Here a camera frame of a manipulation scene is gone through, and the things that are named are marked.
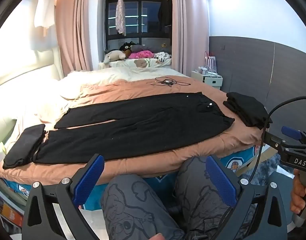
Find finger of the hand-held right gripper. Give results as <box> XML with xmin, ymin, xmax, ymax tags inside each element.
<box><xmin>263</xmin><ymin>128</ymin><xmax>290</xmax><ymax>157</ymax></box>
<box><xmin>281</xmin><ymin>126</ymin><xmax>306</xmax><ymax>145</ymax></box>

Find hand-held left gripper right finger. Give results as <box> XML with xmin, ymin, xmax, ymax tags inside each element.
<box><xmin>205</xmin><ymin>154</ymin><xmax>288</xmax><ymax>240</ymax></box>

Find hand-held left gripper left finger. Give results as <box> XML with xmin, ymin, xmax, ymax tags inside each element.
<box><xmin>23</xmin><ymin>153</ymin><xmax>105</xmax><ymax>240</ymax></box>

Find black pants with silver buttons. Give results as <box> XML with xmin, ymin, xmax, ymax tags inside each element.
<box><xmin>33</xmin><ymin>92</ymin><xmax>235</xmax><ymax>164</ymax></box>

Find person's right hand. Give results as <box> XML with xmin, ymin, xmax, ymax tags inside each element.
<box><xmin>290</xmin><ymin>169</ymin><xmax>306</xmax><ymax>213</ymax></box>

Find blue fluffy rug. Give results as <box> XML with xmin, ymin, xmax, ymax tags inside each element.
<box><xmin>263</xmin><ymin>152</ymin><xmax>284</xmax><ymax>179</ymax></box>

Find person's legs grey pyjamas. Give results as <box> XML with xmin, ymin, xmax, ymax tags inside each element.
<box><xmin>172</xmin><ymin>156</ymin><xmax>246</xmax><ymax>240</ymax></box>

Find person's left leg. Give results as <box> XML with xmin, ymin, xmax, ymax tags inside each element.
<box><xmin>101</xmin><ymin>174</ymin><xmax>188</xmax><ymax>240</ymax></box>

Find orange box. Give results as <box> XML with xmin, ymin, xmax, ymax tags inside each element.
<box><xmin>2</xmin><ymin>202</ymin><xmax>25</xmax><ymax>227</ymax></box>

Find white nightstand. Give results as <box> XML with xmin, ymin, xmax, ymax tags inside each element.
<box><xmin>191</xmin><ymin>70</ymin><xmax>223</xmax><ymax>91</ymax></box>

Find bed with pink blanket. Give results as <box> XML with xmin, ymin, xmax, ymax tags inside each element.
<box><xmin>0</xmin><ymin>76</ymin><xmax>266</xmax><ymax>185</ymax></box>

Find cream padded headboard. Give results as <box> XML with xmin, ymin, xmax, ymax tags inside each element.
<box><xmin>0</xmin><ymin>44</ymin><xmax>65</xmax><ymax>155</ymax></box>

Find beige plush toy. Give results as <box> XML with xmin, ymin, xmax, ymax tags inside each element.
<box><xmin>104</xmin><ymin>50</ymin><xmax>126</xmax><ymax>68</ymax></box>

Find black and white cloth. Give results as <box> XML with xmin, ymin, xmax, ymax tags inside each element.
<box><xmin>154</xmin><ymin>52</ymin><xmax>172</xmax><ymax>63</ymax></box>

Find pink plush toy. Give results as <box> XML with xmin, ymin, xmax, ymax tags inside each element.
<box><xmin>129</xmin><ymin>50</ymin><xmax>153</xmax><ymax>60</ymax></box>

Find black plush toy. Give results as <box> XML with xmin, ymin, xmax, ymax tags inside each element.
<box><xmin>119</xmin><ymin>41</ymin><xmax>134</xmax><ymax>53</ymax></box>

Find pink curtain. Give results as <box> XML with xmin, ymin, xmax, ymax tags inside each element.
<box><xmin>170</xmin><ymin>0</ymin><xmax>210</xmax><ymax>78</ymax></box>
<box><xmin>54</xmin><ymin>0</ymin><xmax>94</xmax><ymax>77</ymax></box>

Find grey cushion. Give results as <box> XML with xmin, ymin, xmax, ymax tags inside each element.
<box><xmin>130</xmin><ymin>44</ymin><xmax>164</xmax><ymax>53</ymax></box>

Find floral hanging garment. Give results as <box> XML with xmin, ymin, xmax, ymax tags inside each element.
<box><xmin>115</xmin><ymin>0</ymin><xmax>127</xmax><ymax>37</ymax></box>

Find dark hanging garment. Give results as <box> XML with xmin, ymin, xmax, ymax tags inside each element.
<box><xmin>158</xmin><ymin>0</ymin><xmax>173</xmax><ymax>28</ymax></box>

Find dark window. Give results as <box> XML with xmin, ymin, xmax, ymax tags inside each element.
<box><xmin>105</xmin><ymin>0</ymin><xmax>173</xmax><ymax>51</ymax></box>

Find white hanging garment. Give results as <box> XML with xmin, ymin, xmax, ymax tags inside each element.
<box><xmin>30</xmin><ymin>0</ymin><xmax>59</xmax><ymax>53</ymax></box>

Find black earphone cable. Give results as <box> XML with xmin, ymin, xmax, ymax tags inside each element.
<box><xmin>150</xmin><ymin>77</ymin><xmax>192</xmax><ymax>88</ymax></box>

